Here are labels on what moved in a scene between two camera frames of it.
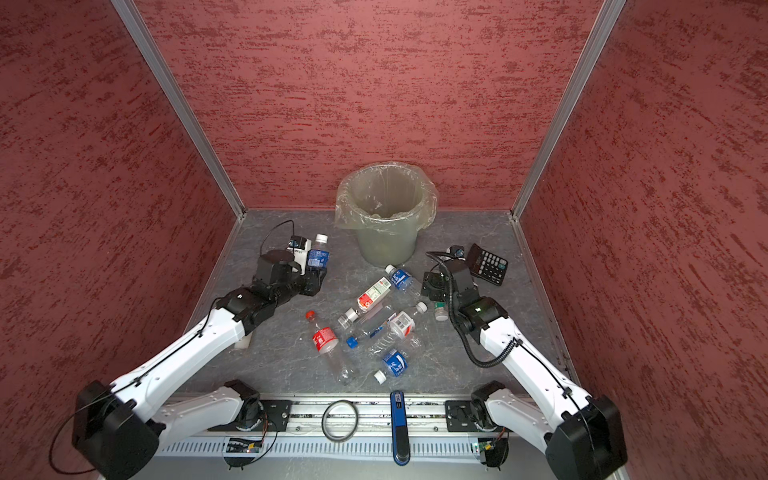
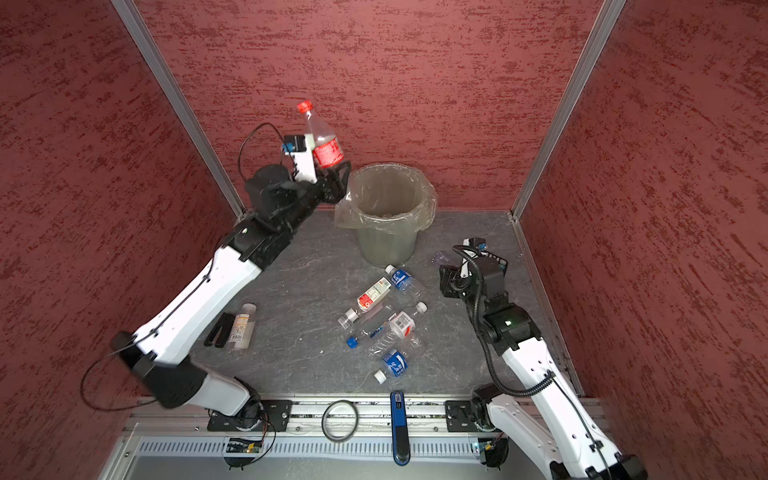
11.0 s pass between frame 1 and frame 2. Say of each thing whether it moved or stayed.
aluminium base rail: stayed
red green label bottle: stayed
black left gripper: moved
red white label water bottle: stayed
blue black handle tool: stayed
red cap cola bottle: moved
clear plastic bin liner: stayed
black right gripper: moved
